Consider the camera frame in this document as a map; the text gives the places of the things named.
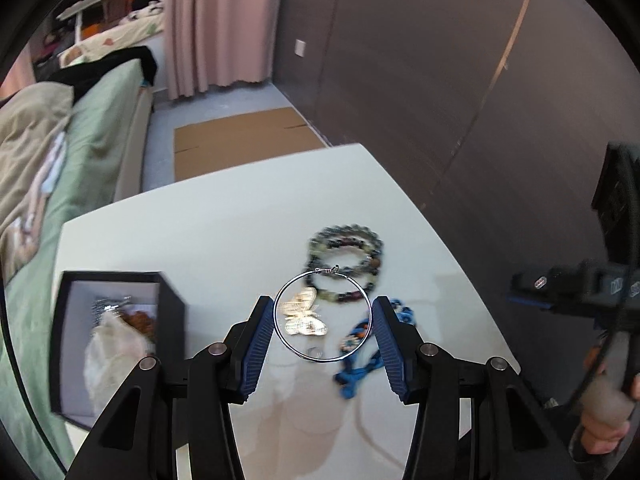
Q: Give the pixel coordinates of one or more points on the blue braided knot ornament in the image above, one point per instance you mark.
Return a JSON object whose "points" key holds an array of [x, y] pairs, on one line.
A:
{"points": [[362, 357]]}

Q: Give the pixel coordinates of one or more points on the floral bedding far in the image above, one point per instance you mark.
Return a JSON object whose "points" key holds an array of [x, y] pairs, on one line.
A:
{"points": [[132, 29]]}

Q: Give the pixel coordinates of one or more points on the gold butterfly brooch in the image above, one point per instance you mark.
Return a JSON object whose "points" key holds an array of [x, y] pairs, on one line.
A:
{"points": [[301, 316]]}

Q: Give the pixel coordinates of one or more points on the white small table far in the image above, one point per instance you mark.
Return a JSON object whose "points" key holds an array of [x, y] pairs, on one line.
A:
{"points": [[113, 11]]}

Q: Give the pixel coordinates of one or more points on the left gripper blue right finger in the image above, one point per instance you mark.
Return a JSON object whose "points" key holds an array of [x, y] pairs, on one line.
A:
{"points": [[388, 329]]}

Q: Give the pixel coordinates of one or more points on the green bed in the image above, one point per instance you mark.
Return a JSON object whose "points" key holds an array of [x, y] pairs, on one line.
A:
{"points": [[96, 137]]}

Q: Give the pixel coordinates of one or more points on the white organza pouch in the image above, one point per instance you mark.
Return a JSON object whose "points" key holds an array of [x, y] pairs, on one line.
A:
{"points": [[114, 349]]}

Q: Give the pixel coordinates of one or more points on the person's right hand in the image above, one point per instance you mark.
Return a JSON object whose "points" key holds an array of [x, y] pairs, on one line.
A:
{"points": [[608, 403]]}

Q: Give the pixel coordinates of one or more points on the black jewelry box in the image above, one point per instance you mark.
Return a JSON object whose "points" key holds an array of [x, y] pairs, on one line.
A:
{"points": [[144, 300]]}

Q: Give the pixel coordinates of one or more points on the black garment on bed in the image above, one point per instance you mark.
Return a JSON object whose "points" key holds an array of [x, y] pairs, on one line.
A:
{"points": [[84, 76]]}

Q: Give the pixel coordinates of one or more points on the flat brown cardboard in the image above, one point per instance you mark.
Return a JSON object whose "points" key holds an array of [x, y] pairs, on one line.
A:
{"points": [[240, 139]]}

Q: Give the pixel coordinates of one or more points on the white wall socket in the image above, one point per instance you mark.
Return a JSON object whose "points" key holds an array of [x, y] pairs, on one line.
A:
{"points": [[300, 48]]}

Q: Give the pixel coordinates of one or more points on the large silver hoop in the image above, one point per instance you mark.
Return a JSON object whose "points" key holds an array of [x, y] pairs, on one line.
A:
{"points": [[314, 354]]}

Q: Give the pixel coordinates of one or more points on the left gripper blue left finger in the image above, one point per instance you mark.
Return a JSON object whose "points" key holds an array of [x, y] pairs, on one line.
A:
{"points": [[253, 345]]}

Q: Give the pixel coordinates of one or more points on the pink curtain right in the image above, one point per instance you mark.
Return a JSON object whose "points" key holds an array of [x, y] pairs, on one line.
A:
{"points": [[216, 43]]}

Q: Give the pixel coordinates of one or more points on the white side table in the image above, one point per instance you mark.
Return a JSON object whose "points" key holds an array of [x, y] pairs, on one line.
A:
{"points": [[227, 238]]}

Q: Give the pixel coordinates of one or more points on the beige blanket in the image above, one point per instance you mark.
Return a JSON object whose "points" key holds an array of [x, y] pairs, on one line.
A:
{"points": [[33, 149]]}

